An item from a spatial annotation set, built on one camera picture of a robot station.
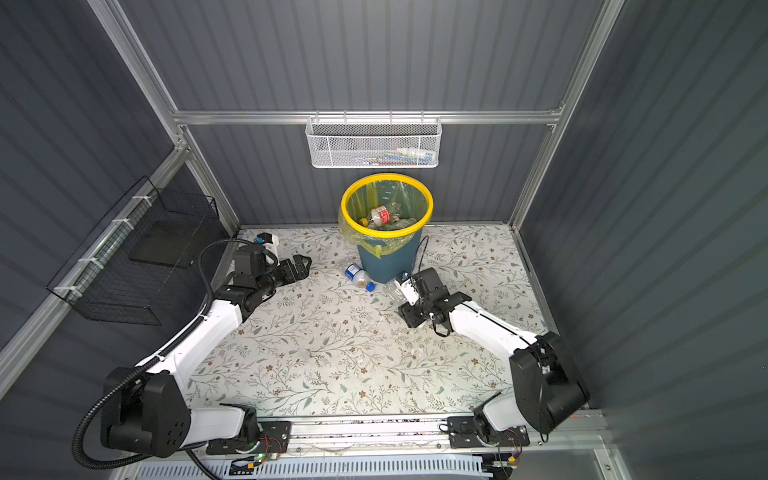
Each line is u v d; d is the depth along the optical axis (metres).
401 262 1.07
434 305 0.67
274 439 0.72
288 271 0.75
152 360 0.44
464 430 0.74
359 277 1.01
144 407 0.41
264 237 0.75
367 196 0.96
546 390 0.43
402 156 0.92
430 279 0.69
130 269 0.72
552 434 0.42
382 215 0.94
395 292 0.90
